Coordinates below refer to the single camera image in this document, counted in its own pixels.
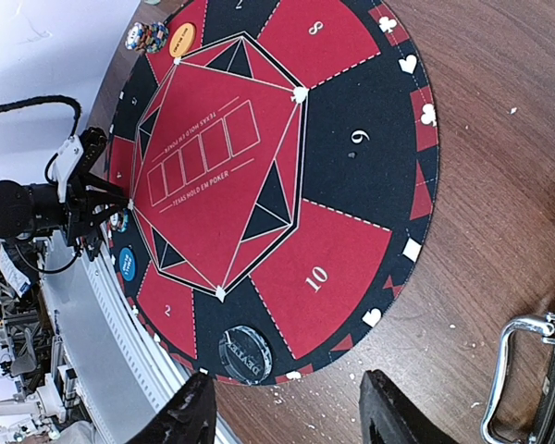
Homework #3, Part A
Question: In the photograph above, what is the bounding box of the blue small blind button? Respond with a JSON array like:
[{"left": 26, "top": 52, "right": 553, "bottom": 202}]
[{"left": 118, "top": 247, "right": 137, "bottom": 282}]

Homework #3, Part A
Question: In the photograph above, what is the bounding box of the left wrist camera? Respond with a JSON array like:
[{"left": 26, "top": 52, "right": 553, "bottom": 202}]
[{"left": 47, "top": 135, "right": 84, "bottom": 204}]

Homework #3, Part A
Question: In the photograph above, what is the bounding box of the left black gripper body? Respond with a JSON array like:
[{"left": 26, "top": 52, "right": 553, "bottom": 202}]
[{"left": 62, "top": 127, "right": 108, "bottom": 259}]

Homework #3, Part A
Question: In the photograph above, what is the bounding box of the orange big blind button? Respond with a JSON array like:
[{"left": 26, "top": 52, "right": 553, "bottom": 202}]
[{"left": 168, "top": 22, "right": 197, "bottom": 58}]

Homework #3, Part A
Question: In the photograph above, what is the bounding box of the round red black poker mat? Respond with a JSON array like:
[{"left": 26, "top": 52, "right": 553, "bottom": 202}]
[{"left": 105, "top": 1, "right": 439, "bottom": 385}]

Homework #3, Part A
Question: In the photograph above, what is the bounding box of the poker chip stack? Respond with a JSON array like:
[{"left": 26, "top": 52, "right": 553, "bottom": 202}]
[
  {"left": 125, "top": 22, "right": 169, "bottom": 54},
  {"left": 108, "top": 209, "right": 130, "bottom": 233}
]

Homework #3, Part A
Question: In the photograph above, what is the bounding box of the clear dealer button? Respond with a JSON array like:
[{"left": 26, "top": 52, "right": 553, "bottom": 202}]
[{"left": 218, "top": 325, "right": 273, "bottom": 386}]

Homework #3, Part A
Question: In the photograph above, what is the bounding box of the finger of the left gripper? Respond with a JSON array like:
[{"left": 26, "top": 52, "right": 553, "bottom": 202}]
[{"left": 85, "top": 173, "right": 130, "bottom": 206}]

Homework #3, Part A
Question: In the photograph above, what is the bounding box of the front aluminium rail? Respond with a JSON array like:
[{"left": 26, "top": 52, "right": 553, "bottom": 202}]
[{"left": 41, "top": 230, "right": 241, "bottom": 444}]

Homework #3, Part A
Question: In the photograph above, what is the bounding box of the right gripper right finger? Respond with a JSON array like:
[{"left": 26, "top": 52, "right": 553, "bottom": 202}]
[{"left": 359, "top": 370, "right": 456, "bottom": 444}]

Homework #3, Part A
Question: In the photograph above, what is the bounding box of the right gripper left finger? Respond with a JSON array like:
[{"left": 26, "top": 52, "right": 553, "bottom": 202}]
[{"left": 138, "top": 372, "right": 217, "bottom": 444}]

